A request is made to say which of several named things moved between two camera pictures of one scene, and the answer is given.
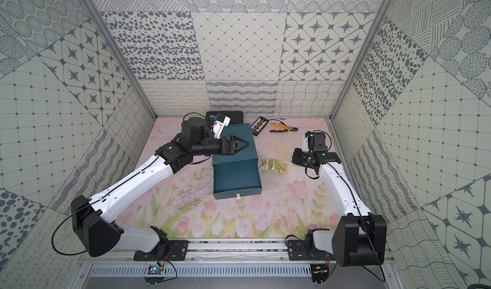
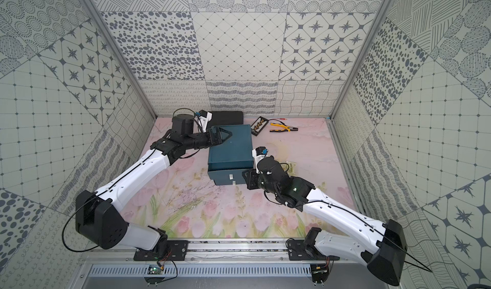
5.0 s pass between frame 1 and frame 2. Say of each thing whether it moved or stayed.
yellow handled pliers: stayed
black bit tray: stayed
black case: stayed
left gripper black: moved
